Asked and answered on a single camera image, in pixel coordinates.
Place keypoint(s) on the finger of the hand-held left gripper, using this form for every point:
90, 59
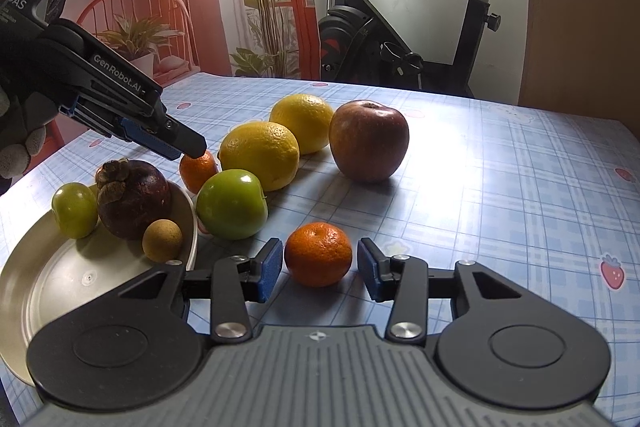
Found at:
187, 142
150, 139

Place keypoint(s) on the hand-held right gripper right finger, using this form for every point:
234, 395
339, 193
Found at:
370, 274

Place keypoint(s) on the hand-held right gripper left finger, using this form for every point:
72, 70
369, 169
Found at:
267, 272

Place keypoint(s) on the orange tangerine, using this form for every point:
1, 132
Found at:
197, 174
318, 254

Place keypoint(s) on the dark purple mangosteen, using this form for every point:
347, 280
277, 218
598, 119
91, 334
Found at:
135, 202

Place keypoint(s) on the yellow lemon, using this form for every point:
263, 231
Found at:
260, 154
302, 119

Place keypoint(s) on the green apple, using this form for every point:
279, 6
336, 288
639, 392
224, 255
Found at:
231, 207

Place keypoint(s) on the small brown longan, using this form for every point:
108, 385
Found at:
162, 240

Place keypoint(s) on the small green fruit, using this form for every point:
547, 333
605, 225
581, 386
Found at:
75, 212

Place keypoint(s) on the red apple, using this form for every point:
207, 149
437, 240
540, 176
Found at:
368, 142

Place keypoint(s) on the cream round plate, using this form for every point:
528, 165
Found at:
65, 287

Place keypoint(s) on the person's left hand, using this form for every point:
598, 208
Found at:
17, 154

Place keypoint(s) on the black exercise bike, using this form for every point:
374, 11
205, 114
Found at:
350, 32

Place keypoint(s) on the brown wooden door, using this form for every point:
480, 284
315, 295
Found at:
580, 7

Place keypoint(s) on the printed room wall poster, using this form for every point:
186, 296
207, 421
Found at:
215, 7

